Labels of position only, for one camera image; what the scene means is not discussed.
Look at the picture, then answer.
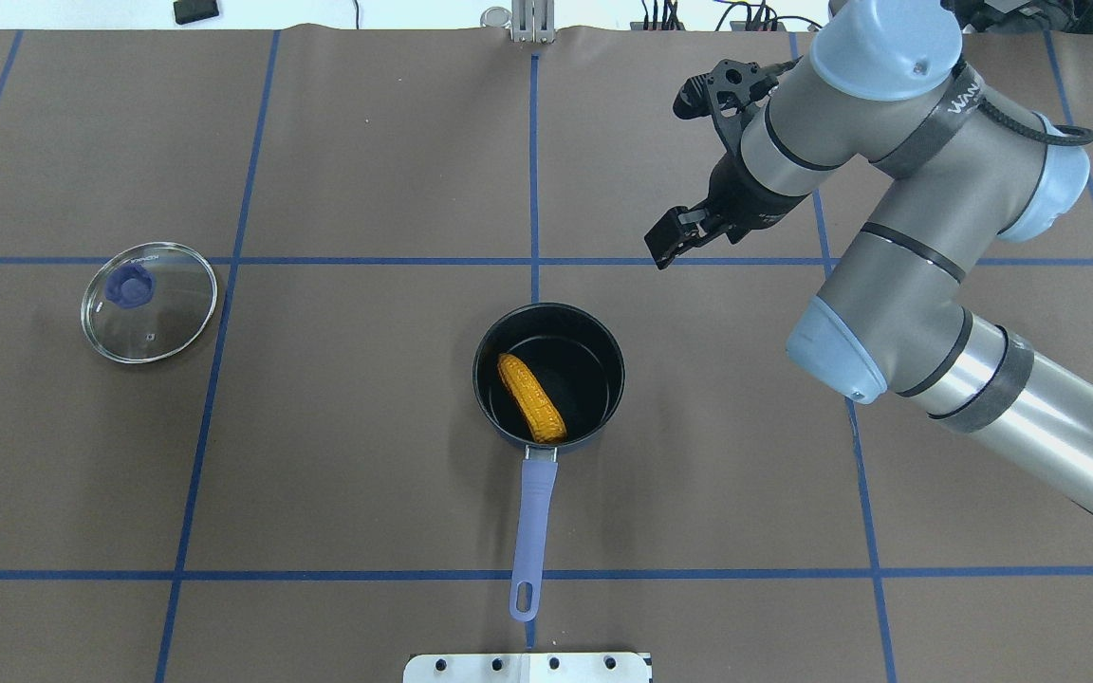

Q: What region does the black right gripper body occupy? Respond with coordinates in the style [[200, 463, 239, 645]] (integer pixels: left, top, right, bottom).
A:
[[703, 153, 807, 243]]

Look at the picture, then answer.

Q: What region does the yellow corn cob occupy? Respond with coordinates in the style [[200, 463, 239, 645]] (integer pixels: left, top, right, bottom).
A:
[[497, 353, 568, 444]]

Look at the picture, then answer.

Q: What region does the glass pot lid blue knob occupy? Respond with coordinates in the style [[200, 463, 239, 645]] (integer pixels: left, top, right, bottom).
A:
[[80, 242, 218, 364]]

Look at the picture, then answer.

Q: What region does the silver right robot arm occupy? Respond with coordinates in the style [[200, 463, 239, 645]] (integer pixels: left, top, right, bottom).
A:
[[645, 1, 1093, 515]]

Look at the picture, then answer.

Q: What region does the dark blue saucepan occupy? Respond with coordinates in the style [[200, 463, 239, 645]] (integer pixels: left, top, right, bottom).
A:
[[472, 303, 625, 623]]

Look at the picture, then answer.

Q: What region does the small black square device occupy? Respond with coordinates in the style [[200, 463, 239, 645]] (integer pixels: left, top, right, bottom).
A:
[[171, 0, 220, 26]]

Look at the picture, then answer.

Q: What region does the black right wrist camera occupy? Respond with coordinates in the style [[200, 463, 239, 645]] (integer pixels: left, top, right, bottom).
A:
[[672, 58, 795, 128]]

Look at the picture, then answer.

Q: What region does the aluminium frame post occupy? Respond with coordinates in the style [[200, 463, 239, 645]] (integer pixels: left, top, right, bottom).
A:
[[510, 0, 556, 44]]

